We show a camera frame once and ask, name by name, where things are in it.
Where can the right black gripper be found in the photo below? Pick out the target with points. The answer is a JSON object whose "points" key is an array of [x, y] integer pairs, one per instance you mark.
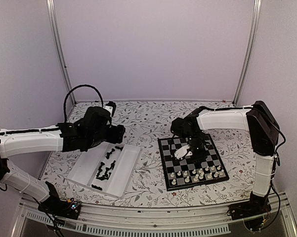
{"points": [[202, 156]]}

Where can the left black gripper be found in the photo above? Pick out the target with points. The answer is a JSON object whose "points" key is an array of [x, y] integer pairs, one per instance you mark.
{"points": [[120, 131]]}

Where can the white bishop piece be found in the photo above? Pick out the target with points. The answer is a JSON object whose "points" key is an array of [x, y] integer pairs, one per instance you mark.
{"points": [[196, 178]]}

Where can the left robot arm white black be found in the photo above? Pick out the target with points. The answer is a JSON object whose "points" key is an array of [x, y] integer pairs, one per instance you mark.
{"points": [[25, 141]]}

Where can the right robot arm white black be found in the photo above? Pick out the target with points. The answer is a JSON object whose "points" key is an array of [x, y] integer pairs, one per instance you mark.
{"points": [[256, 119]]}

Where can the pile of black chess pieces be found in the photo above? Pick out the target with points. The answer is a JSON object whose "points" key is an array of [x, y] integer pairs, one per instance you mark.
{"points": [[106, 167]]}

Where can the floral patterned table mat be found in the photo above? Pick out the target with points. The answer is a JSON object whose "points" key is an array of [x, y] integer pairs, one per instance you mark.
{"points": [[145, 123]]}

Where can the clear plastic piece tray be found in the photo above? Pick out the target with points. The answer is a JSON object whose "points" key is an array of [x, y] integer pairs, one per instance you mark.
{"points": [[83, 171]]}

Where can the black grey chessboard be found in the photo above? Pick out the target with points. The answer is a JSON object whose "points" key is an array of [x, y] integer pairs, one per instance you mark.
{"points": [[168, 146]]}

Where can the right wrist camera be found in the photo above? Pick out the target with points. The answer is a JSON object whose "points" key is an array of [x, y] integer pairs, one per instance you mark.
{"points": [[183, 152]]}

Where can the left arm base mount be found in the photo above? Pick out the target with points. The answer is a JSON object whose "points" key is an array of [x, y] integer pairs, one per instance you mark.
{"points": [[63, 208]]}

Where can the front aluminium rail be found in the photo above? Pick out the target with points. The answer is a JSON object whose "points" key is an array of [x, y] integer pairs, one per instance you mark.
{"points": [[198, 221]]}

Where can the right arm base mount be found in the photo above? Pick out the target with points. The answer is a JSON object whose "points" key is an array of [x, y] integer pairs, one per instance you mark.
{"points": [[258, 208]]}

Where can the right aluminium frame post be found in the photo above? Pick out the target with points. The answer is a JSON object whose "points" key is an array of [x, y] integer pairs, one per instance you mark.
{"points": [[249, 50]]}

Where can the aluminium frame post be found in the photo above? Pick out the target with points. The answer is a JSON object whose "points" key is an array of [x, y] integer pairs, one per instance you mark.
{"points": [[56, 36], [249, 50]]}

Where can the left aluminium frame post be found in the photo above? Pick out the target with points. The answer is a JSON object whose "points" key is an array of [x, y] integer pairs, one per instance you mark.
{"points": [[56, 36]]}

